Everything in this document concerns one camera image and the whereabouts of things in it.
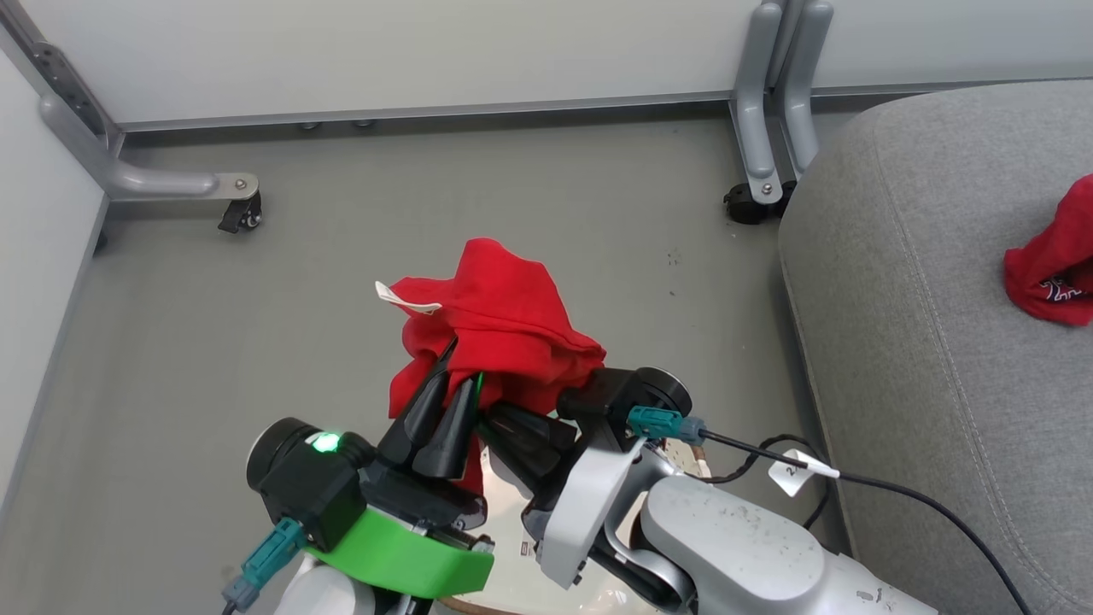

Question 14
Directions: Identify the grey metal partition leg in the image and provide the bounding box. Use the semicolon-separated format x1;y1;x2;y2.
780;0;835;182
731;0;785;206
38;92;260;208

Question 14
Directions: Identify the black caster wheel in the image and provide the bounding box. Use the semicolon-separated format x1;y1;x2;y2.
723;179;797;226
217;190;264;235

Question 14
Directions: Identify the thin black looped cable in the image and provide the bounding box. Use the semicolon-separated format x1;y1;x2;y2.
696;434;833;532

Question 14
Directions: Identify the right cable with teal connector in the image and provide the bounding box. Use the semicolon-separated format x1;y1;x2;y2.
628;405;1036;615

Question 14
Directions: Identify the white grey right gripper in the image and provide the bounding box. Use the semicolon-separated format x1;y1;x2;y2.
478;401;652;592

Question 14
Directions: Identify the cable with teal connector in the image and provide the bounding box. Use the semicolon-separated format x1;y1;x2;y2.
220;516;306;615
628;405;1036;615

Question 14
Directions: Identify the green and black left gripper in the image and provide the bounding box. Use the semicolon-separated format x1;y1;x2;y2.
303;340;496;600

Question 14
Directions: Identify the red garment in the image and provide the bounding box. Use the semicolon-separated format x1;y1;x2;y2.
1002;174;1093;328

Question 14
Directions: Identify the grey partition bottom rail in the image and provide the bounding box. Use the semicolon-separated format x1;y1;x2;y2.
115;81;1093;134

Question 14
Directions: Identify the grey perforated partition strut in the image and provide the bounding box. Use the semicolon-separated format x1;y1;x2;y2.
0;0;122;148

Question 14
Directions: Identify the white cable tag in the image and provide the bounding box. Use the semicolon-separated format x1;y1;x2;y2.
767;449;843;499

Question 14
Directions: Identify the red cloth with white tag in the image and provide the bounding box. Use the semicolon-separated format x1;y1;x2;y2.
376;237;607;496

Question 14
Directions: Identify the grey fabric sofa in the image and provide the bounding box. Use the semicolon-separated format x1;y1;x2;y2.
777;79;1093;615

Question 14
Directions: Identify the left cable with teal connector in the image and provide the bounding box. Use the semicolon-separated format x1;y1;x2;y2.
220;516;306;615

